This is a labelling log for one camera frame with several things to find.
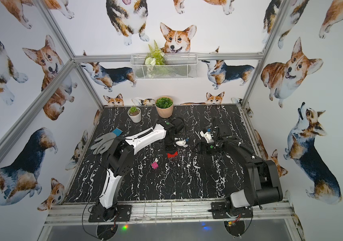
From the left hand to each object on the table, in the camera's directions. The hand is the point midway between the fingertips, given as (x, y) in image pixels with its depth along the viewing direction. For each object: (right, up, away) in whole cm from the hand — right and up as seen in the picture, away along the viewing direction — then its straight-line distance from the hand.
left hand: (173, 147), depth 92 cm
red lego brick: (-1, -5, +1) cm, 5 cm away
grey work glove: (-46, +1, +6) cm, 47 cm away
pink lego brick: (-11, -10, -3) cm, 15 cm away
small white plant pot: (-28, +21, +15) cm, 38 cm away
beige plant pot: (-7, +26, +15) cm, 31 cm away
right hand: (+13, 0, -7) cm, 15 cm away
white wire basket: (+2, +50, +1) cm, 50 cm away
